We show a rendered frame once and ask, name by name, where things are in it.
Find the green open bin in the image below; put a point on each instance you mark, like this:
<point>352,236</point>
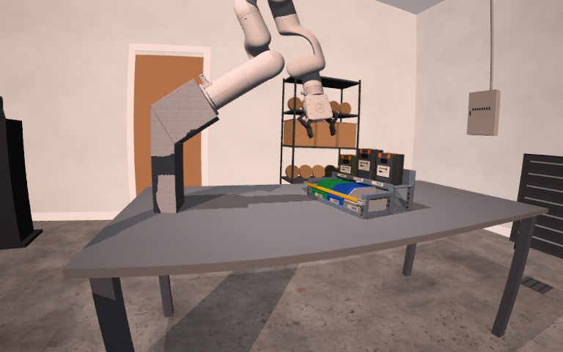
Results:
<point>329,184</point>

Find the blue open bin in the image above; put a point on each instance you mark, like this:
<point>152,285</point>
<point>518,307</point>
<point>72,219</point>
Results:
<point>344,188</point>

